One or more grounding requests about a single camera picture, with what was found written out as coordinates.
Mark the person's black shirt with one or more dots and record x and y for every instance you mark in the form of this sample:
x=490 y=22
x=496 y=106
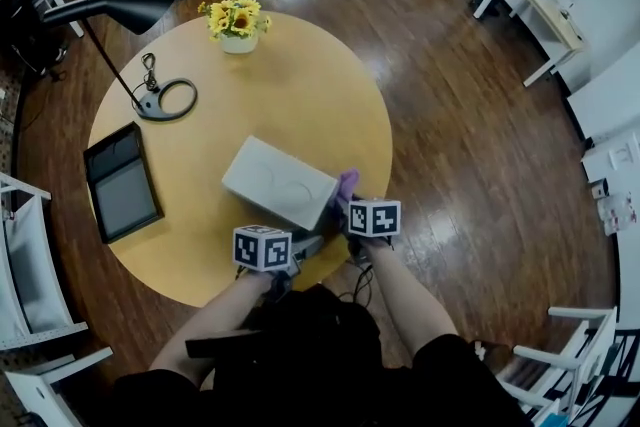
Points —
x=325 y=380

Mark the person's right forearm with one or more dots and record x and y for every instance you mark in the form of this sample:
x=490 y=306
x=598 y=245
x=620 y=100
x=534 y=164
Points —
x=405 y=295

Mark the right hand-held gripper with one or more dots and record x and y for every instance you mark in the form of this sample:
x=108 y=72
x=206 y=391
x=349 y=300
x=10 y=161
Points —
x=375 y=217

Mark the purple cloth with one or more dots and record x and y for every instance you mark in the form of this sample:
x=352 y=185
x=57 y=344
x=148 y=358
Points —
x=347 y=185

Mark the black desk lamp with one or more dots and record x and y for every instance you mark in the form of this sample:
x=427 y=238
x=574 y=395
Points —
x=125 y=5

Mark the white red-print packets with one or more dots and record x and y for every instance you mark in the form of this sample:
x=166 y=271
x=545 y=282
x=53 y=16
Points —
x=617 y=215

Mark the small black white device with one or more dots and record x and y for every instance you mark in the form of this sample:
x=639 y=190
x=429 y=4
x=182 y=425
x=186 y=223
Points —
x=599 y=189

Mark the person's left forearm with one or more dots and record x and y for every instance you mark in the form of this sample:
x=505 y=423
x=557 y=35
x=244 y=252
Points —
x=210 y=315

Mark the black chest-mounted device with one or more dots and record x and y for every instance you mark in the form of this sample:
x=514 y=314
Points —
x=225 y=344

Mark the black rectangular tray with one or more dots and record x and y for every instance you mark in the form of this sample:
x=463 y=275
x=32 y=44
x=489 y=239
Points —
x=125 y=195

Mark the sunflowers in white pot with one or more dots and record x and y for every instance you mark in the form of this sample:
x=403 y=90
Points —
x=235 y=22

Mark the white shelf unit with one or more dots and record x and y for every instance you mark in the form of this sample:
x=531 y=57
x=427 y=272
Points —
x=50 y=390
x=565 y=365
x=30 y=265

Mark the wooden desk white legs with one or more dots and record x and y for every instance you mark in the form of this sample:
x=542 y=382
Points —
x=545 y=10

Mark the white rectangular box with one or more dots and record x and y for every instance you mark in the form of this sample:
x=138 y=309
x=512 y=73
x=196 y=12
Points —
x=280 y=180

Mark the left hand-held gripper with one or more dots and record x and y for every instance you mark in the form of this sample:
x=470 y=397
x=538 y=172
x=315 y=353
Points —
x=260 y=247

